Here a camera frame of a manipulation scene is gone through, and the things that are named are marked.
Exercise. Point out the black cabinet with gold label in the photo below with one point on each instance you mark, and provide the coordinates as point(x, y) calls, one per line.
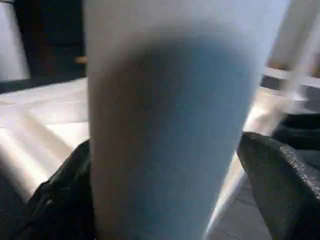
point(55, 32)

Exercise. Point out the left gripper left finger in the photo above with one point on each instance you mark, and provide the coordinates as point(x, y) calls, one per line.
point(65, 195)

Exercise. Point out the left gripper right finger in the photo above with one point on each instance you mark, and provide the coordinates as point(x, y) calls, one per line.
point(285, 185)

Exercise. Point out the white plastic table top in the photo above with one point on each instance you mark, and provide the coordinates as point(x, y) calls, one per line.
point(37, 120)

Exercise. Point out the black work mat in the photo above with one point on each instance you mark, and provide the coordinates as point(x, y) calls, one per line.
point(300, 130)

